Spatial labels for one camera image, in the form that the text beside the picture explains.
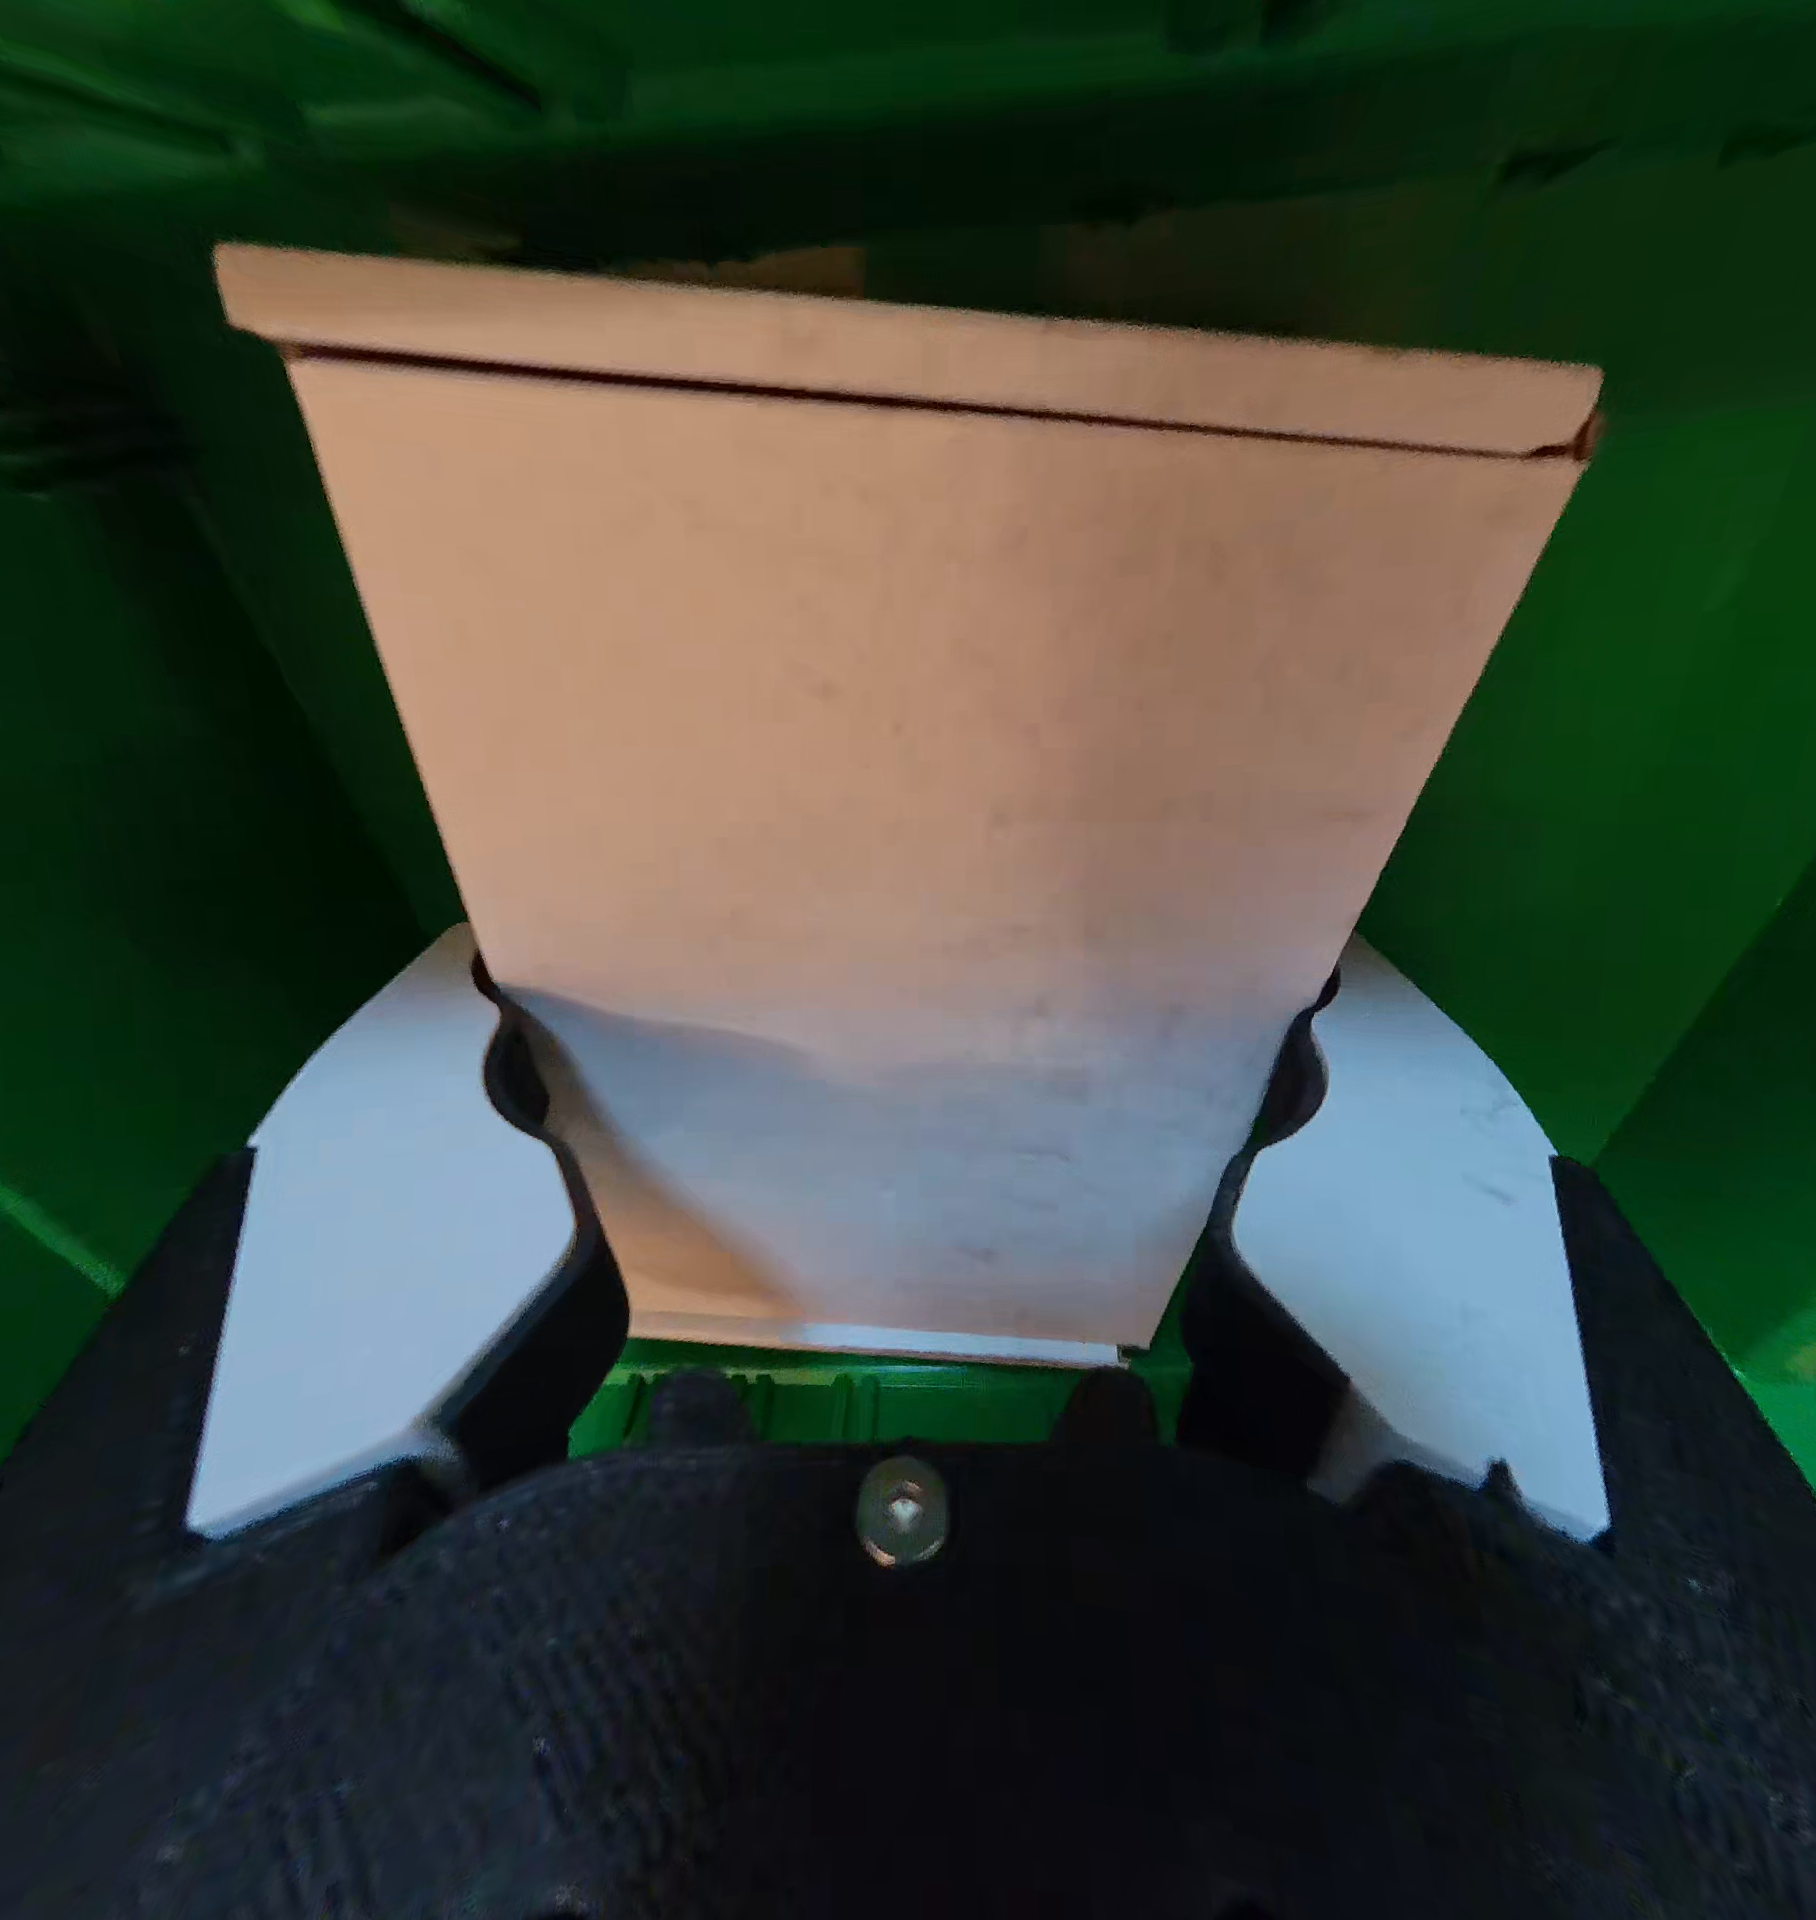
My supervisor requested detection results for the brown cardboard box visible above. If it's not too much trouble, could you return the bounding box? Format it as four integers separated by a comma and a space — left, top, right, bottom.
216, 244, 1605, 1373

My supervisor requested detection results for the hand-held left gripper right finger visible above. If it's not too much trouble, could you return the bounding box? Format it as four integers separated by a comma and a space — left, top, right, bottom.
1176, 931, 1616, 1544

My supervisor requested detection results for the green plastic crate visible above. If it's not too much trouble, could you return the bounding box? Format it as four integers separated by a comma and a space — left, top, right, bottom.
0, 0, 1816, 1517

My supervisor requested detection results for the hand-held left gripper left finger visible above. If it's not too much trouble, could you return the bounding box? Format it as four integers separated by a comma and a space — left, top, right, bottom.
185, 918, 636, 1543

